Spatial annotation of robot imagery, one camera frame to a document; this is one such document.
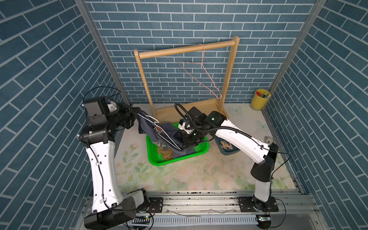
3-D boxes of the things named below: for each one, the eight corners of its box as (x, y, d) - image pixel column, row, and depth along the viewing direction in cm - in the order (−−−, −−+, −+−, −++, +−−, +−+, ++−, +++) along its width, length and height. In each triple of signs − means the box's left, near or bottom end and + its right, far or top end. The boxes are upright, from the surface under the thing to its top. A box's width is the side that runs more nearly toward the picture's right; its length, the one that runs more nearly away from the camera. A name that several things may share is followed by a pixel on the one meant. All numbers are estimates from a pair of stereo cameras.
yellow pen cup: (251, 111, 120) (258, 97, 108) (248, 102, 127) (254, 88, 115) (264, 111, 120) (272, 97, 108) (260, 102, 127) (268, 88, 115)
